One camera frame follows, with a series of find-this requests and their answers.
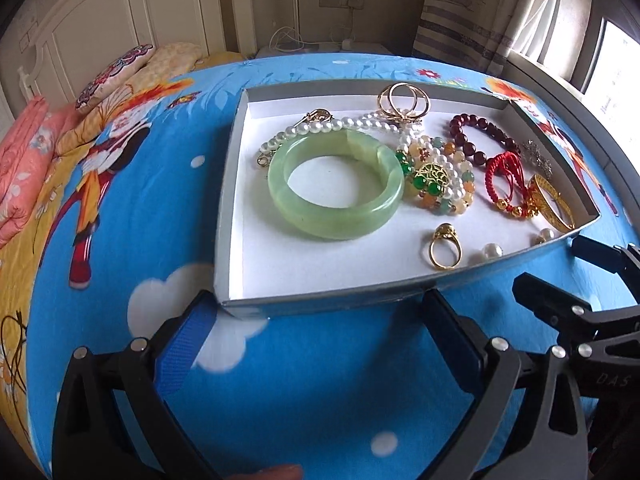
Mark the blue cartoon printed bedsheet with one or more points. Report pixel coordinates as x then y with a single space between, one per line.
125 210

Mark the gold bangle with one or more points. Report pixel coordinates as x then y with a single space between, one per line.
550 200

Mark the white headboard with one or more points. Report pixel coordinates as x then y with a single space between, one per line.
125 10

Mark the thin white pole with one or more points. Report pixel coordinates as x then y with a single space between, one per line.
297 0

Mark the silver brooch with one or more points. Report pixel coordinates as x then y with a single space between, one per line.
537 157

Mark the yellow folded blanket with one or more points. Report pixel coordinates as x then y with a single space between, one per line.
220 58

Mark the rose gold linked rings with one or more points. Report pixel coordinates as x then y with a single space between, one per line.
406 119

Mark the white power adapter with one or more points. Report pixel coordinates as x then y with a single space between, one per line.
347 42

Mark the window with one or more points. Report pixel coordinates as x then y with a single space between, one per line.
615 75

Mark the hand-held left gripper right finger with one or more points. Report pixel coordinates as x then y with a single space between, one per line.
450 325

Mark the striped printed curtain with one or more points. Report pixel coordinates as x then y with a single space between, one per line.
450 25

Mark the pink floral quilt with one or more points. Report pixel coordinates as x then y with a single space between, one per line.
25 170

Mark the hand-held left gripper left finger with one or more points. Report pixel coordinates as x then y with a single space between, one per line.
185 345

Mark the white pearl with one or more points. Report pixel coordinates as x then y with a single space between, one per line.
492 252
546 236

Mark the embroidered pillow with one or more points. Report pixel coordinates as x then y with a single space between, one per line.
112 77

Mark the grey cardboard box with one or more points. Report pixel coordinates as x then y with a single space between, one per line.
325 260

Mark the green jade bangle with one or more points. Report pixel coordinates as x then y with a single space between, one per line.
300 215

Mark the gold brooch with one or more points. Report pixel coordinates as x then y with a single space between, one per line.
320 114

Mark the yellow pillow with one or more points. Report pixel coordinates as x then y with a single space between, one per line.
170 60

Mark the white nightstand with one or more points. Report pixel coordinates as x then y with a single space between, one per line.
370 51

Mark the person's left hand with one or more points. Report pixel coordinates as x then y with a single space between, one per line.
275 474

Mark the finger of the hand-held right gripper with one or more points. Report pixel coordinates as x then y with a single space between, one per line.
600 255
545 300

